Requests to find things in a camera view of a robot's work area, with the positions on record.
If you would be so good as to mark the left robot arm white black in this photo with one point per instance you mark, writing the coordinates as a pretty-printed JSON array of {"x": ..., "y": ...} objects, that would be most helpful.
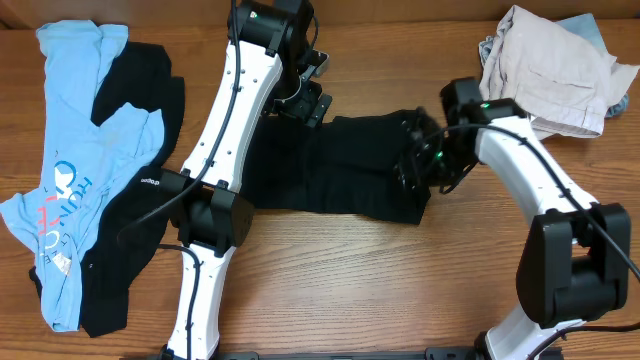
[{"x": 270, "y": 68}]

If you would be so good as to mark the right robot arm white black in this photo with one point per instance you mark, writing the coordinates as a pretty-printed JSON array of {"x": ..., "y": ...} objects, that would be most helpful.
[{"x": 575, "y": 265}]

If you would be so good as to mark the beige folded shorts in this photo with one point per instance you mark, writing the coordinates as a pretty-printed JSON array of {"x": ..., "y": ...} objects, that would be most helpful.
[{"x": 559, "y": 78}]

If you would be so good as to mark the light blue printed t-shirt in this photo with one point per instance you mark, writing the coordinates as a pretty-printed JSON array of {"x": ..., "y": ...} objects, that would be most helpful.
[{"x": 84, "y": 165}]

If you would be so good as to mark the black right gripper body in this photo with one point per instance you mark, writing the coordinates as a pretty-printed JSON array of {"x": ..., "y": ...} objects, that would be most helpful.
[{"x": 428, "y": 167}]

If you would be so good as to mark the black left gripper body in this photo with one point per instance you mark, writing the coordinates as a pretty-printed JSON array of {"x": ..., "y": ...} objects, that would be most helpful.
[{"x": 304, "y": 105}]

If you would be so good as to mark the black garment with logo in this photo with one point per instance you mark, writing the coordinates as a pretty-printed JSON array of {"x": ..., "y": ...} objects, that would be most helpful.
[{"x": 140, "y": 75}]

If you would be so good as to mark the black t-shirt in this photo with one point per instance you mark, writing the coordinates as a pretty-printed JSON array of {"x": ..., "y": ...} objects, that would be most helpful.
[{"x": 346, "y": 166}]

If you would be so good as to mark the pale blue folded cloth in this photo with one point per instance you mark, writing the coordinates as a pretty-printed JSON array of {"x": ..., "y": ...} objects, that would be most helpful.
[{"x": 585, "y": 26}]

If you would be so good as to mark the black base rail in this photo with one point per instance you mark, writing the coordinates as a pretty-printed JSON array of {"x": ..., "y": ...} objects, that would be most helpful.
[{"x": 350, "y": 355}]

